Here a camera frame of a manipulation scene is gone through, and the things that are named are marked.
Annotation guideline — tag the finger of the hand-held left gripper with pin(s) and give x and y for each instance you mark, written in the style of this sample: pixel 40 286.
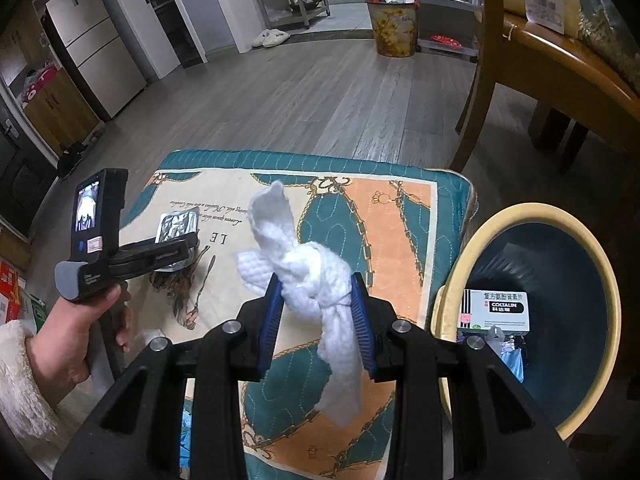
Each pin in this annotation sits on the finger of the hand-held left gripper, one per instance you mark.
pixel 160 247
pixel 150 265

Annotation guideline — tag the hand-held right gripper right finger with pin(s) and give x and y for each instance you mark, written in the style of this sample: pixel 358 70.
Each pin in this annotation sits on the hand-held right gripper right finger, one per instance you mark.
pixel 362 325

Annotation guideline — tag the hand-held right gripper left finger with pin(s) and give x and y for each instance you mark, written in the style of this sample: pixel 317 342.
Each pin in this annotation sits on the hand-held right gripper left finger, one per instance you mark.
pixel 270 320

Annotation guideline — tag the silver foil blister pack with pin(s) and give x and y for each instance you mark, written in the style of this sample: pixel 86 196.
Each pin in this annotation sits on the silver foil blister pack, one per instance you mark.
pixel 175 225

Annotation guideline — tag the white tissue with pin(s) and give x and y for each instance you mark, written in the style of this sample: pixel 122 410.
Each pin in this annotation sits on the white tissue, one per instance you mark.
pixel 320 270

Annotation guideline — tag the white green medicine box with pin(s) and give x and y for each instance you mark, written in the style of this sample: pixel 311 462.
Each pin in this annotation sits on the white green medicine box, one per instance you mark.
pixel 500 310

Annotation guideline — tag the yellow rimmed blue bin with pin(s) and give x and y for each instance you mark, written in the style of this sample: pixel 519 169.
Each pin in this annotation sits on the yellow rimmed blue bin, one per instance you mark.
pixel 565 260

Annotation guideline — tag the person's left forearm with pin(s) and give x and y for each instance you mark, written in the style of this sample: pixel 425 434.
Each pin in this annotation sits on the person's left forearm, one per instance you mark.
pixel 22 390

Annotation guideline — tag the person's left hand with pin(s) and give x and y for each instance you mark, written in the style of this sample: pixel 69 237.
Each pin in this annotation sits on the person's left hand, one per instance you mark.
pixel 70 330

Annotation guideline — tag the green printed carton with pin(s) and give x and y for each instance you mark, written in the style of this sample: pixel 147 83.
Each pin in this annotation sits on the green printed carton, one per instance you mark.
pixel 39 312

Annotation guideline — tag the red printed carton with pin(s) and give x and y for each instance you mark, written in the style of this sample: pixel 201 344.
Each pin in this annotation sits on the red printed carton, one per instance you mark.
pixel 9 290

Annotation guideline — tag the printed quilted cushion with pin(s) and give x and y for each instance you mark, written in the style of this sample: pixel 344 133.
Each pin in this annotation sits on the printed quilted cushion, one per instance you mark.
pixel 390 220

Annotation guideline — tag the folded blue face mask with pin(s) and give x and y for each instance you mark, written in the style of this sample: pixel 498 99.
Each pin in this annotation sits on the folded blue face mask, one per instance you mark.
pixel 512 365

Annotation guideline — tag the wooden cabinet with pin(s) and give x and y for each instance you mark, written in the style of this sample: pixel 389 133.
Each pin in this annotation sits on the wooden cabinet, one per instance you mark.
pixel 60 110

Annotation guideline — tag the pink bag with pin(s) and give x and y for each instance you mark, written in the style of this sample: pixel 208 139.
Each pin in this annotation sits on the pink bag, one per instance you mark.
pixel 42 82

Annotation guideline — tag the white refrigerator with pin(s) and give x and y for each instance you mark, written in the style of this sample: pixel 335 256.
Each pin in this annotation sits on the white refrigerator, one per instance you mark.
pixel 95 45

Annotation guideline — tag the black wok pan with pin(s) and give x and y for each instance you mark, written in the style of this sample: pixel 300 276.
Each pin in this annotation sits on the black wok pan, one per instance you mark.
pixel 307 4

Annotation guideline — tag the floral waste bin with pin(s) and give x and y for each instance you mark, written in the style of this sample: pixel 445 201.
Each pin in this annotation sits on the floral waste bin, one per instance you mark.
pixel 392 30

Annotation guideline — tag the red packet on cart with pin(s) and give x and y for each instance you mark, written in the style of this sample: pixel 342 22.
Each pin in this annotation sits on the red packet on cart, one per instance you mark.
pixel 446 39

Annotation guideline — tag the wooden chair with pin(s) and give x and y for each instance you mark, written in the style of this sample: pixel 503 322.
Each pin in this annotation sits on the wooden chair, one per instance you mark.
pixel 540 55

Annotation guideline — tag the white shelf cart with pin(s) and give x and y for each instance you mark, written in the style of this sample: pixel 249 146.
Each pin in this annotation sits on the white shelf cart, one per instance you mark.
pixel 450 10

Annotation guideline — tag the patterned chair cushion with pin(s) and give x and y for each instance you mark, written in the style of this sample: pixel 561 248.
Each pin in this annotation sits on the patterned chair cushion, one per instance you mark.
pixel 610 30

